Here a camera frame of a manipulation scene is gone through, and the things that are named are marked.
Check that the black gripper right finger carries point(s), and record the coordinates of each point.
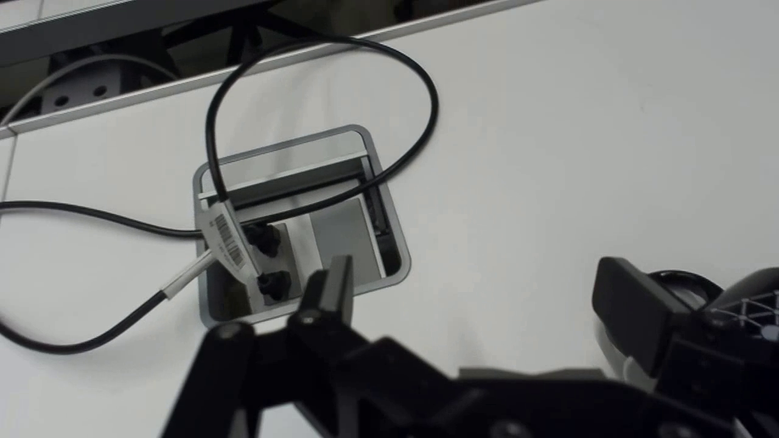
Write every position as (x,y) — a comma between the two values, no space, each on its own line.
(648,325)

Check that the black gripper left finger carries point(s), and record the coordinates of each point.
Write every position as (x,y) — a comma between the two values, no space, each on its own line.
(269,373)

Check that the black patterned mug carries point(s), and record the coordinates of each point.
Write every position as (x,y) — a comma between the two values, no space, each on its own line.
(749,304)

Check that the grey under-desk power strip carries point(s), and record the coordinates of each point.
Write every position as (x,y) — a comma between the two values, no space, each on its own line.
(80,88)

